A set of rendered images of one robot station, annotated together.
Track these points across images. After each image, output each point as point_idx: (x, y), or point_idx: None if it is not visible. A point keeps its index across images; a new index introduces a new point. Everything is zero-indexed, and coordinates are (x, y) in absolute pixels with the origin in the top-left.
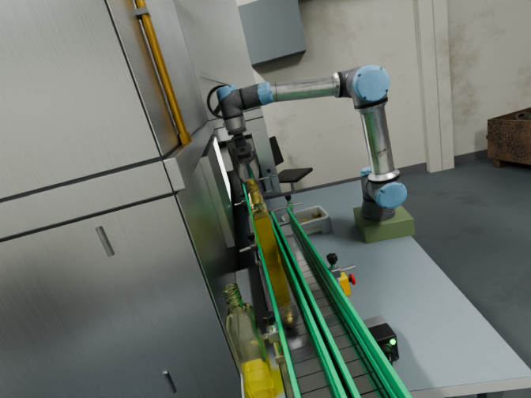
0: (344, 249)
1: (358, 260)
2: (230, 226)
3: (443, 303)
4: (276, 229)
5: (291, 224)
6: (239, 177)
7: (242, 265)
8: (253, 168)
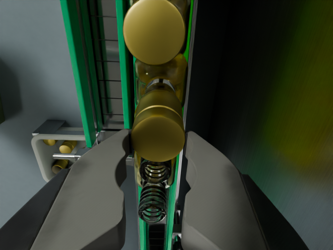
0: (34, 53)
1: (13, 0)
2: (280, 6)
3: None
4: (132, 97)
5: (100, 114)
6: (227, 157)
7: (210, 100)
8: (104, 181)
